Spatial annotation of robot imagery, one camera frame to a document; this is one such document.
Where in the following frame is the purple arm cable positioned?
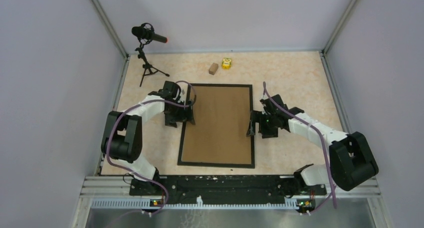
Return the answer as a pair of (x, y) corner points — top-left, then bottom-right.
(262, 81), (339, 216)
(104, 80), (197, 216)

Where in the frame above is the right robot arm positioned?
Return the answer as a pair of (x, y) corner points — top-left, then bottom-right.
(246, 94), (380, 194)

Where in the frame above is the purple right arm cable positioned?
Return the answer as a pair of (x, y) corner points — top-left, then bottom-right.
(262, 81), (339, 216)

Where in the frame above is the black picture frame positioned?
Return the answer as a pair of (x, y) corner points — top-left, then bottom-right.
(177, 83), (256, 169)

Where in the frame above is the black microphone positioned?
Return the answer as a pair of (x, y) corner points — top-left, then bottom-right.
(131, 22), (168, 44)

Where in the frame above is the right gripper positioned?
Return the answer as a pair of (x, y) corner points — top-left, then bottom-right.
(246, 110), (278, 139)

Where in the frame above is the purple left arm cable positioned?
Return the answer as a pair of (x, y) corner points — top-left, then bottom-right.
(104, 80), (197, 216)

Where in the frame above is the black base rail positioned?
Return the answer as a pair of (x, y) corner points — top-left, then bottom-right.
(129, 175), (327, 205)

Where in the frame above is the brown cardboard backing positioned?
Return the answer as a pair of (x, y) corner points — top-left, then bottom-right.
(181, 86), (252, 165)

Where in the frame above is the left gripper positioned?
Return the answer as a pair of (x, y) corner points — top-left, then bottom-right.
(164, 99), (195, 128)

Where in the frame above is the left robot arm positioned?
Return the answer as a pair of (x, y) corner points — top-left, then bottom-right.
(100, 81), (197, 195)

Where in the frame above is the small wooden block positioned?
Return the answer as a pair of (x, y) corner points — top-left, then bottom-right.
(208, 63), (219, 75)

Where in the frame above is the yellow owl toy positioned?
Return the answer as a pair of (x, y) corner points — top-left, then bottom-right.
(221, 58), (232, 70)

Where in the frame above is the black tripod stand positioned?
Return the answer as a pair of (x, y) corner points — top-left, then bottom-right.
(135, 42), (170, 87)

